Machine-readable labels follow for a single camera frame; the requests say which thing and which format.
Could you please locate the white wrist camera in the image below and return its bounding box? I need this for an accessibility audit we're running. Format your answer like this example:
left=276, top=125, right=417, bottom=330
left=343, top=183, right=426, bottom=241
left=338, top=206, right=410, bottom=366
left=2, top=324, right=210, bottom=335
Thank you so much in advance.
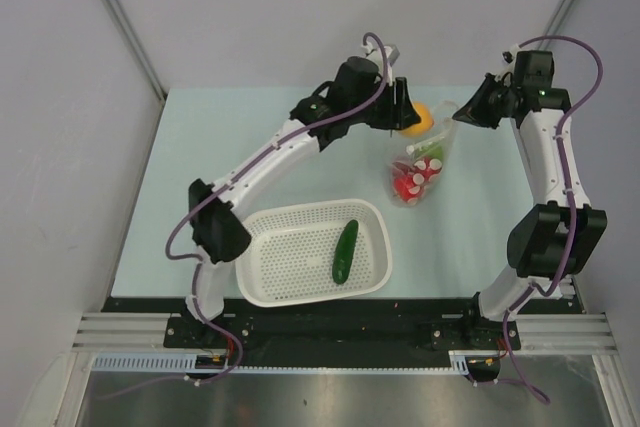
left=502, top=44, right=520, bottom=65
left=362, top=42, right=400, bottom=68

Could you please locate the white perforated plastic basket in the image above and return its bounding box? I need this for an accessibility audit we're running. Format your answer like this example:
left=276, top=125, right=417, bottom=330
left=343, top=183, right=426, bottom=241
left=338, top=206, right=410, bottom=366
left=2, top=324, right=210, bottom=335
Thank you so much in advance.
left=235, top=199, right=393, bottom=308

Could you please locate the green fake cucumber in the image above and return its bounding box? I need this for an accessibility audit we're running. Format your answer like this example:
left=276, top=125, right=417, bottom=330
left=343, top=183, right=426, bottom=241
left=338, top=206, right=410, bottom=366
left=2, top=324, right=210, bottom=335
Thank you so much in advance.
left=332, top=219, right=359, bottom=285

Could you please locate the green fake fruit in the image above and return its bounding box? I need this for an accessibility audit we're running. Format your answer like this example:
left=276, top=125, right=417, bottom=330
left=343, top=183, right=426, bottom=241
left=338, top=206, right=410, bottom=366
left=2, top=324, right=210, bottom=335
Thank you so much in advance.
left=413, top=142, right=445, bottom=161

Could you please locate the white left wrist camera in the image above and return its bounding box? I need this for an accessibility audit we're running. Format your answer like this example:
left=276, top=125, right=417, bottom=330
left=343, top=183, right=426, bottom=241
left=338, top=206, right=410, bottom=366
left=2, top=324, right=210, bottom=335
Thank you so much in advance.
left=362, top=42, right=400, bottom=68

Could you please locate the left aluminium frame post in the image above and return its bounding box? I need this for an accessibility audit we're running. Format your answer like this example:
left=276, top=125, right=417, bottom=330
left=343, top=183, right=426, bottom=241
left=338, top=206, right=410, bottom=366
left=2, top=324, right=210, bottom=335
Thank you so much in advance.
left=101, top=0, right=168, bottom=104

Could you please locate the white slotted cable duct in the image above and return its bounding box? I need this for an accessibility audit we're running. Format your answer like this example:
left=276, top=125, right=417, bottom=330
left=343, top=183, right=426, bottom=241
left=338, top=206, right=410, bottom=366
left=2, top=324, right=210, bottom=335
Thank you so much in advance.
left=92, top=349, right=506, bottom=375

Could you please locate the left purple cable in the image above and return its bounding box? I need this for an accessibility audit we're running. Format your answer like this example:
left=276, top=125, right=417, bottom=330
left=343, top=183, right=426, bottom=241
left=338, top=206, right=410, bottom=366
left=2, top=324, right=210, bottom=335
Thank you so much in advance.
left=94, top=32, right=396, bottom=401

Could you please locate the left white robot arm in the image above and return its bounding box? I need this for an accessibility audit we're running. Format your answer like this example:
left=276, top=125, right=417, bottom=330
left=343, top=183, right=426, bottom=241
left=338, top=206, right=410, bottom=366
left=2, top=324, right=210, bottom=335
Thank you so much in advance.
left=185, top=47, right=420, bottom=347

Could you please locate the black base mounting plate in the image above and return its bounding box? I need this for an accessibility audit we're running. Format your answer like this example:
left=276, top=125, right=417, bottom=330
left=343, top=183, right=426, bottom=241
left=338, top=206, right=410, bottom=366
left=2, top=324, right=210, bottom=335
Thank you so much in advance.
left=102, top=296, right=586, bottom=383

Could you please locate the red fake pepper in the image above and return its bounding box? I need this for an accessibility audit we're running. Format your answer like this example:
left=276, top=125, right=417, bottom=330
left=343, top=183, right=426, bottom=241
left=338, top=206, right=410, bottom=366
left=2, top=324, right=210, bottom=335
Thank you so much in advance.
left=391, top=157, right=443, bottom=205

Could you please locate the aluminium front rail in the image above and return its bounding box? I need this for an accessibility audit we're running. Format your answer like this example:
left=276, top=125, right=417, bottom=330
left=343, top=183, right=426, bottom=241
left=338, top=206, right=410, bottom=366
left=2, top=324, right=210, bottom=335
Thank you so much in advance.
left=72, top=313, right=617, bottom=355

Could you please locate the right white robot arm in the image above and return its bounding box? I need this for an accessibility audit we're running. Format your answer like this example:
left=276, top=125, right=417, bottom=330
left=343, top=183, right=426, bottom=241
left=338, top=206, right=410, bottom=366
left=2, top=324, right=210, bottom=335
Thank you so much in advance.
left=453, top=45, right=608, bottom=348

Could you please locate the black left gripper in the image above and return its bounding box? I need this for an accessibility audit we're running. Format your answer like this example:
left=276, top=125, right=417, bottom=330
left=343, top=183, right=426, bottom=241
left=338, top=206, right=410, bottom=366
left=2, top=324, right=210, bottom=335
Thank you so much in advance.
left=348, top=78, right=418, bottom=132

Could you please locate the orange yellow fake fruit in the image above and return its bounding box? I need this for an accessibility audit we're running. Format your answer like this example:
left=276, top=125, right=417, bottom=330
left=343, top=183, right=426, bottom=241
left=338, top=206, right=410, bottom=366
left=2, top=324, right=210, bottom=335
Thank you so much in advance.
left=399, top=102, right=435, bottom=138

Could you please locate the clear polka dot zip bag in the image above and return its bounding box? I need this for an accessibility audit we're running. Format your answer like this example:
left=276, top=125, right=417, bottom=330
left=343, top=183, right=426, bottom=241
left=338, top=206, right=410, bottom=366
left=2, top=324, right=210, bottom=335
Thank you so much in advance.
left=387, top=101, right=458, bottom=207

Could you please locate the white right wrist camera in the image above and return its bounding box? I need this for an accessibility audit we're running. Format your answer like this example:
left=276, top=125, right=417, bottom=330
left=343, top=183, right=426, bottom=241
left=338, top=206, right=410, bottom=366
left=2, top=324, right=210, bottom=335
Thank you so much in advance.
left=502, top=44, right=520, bottom=65

